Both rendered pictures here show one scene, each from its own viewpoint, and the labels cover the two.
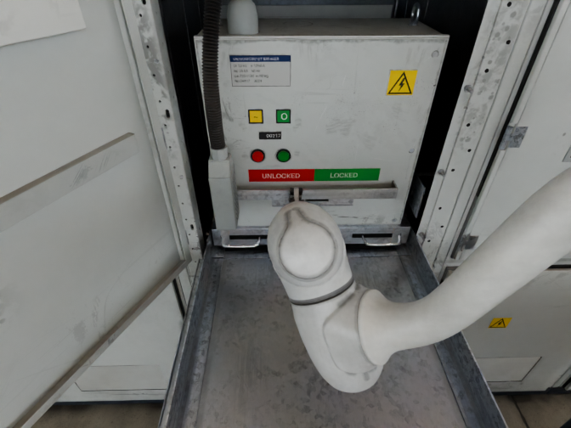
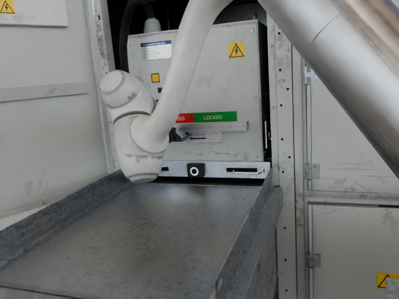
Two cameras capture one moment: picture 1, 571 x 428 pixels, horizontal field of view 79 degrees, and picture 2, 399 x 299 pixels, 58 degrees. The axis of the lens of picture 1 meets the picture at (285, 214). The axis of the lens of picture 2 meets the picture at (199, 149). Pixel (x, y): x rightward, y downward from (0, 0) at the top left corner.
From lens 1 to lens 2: 77 cm
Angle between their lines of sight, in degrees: 32
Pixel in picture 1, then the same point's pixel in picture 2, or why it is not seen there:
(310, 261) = (110, 83)
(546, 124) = not seen: hidden behind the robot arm
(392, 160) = (244, 105)
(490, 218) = (323, 146)
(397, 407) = (190, 236)
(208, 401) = (76, 223)
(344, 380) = (126, 162)
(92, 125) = (64, 72)
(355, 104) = (211, 66)
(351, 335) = (127, 127)
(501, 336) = not seen: outside the picture
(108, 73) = (78, 50)
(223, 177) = not seen: hidden behind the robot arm
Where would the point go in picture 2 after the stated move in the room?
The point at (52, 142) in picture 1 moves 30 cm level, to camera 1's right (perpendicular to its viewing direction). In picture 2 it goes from (41, 72) to (119, 65)
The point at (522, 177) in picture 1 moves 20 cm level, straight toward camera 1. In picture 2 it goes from (332, 106) to (284, 114)
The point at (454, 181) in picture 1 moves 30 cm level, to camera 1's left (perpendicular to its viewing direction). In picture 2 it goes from (285, 114) to (197, 117)
